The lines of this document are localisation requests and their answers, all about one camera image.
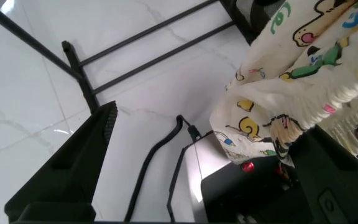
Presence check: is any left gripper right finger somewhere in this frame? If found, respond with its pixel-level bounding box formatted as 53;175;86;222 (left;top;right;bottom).
289;125;358;224

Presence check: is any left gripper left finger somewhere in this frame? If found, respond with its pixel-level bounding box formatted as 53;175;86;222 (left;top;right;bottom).
4;100;119;223

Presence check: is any cream printed garment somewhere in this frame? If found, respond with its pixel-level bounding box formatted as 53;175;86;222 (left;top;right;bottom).
209;0;358;166

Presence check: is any black clothes rack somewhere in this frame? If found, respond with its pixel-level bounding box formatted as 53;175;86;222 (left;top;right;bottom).
0;0;260;114

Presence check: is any black cable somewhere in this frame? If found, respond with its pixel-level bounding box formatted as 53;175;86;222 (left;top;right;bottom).
124;114;202;222

